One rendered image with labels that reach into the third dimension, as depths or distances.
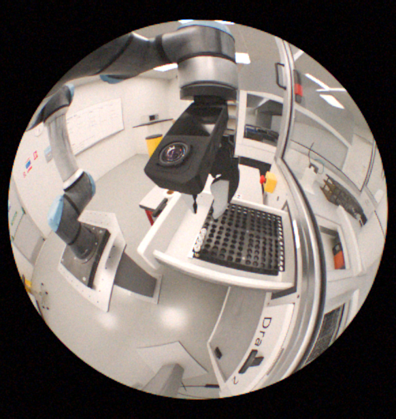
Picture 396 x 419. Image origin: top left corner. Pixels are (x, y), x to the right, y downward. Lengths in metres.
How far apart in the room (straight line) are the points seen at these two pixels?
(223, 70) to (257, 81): 0.90
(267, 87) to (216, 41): 0.89
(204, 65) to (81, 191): 0.48
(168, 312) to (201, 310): 0.28
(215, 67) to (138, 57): 0.10
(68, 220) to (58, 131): 0.30
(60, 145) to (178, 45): 0.41
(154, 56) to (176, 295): 1.25
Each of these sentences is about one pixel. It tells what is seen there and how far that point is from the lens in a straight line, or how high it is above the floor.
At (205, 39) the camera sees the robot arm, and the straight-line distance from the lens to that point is 0.18.
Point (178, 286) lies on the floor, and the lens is 1.17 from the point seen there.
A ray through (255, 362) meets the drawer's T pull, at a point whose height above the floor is 0.91.
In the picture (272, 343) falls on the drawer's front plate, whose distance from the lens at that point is 0.29.
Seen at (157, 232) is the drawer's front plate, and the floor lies 0.92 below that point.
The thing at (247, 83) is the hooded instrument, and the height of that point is 1.44.
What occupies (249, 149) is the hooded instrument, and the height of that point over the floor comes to 0.87.
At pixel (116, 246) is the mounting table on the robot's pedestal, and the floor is 0.76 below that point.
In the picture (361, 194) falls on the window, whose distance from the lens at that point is 0.24.
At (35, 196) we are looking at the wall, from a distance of 3.36.
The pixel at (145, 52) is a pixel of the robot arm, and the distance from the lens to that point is 0.19.
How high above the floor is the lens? 1.14
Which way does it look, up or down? 46 degrees down
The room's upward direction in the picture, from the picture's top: straight up
